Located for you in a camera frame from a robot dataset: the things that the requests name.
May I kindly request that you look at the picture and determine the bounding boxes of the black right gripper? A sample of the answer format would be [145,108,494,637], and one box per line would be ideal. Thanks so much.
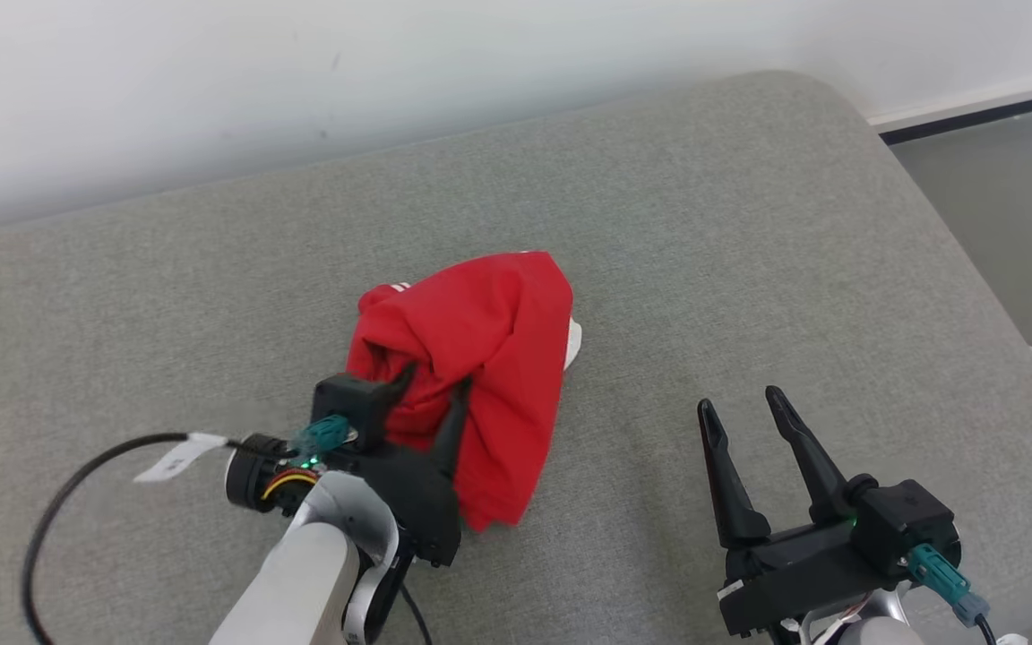
[697,385,911,638]

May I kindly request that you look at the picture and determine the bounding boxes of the teal left camera connector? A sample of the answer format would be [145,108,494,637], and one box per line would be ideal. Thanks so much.
[290,414,357,458]

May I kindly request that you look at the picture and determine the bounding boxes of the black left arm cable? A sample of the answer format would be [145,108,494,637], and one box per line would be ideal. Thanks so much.
[21,433,257,645]

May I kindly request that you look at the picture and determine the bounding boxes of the red white basketball jersey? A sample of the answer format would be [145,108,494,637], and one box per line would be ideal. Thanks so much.
[346,251,584,532]

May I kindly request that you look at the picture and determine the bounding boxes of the teal camera connector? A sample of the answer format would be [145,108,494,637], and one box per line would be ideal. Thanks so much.
[908,544,990,626]
[290,414,357,458]

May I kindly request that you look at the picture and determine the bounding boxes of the teal right camera connector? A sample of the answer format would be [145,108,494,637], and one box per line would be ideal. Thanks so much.
[908,544,990,626]

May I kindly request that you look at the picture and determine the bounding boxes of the wall baseboard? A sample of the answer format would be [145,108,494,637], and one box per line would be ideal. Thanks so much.
[868,67,1032,146]

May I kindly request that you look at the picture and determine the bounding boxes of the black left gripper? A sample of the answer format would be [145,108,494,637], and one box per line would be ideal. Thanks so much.
[337,362,472,568]

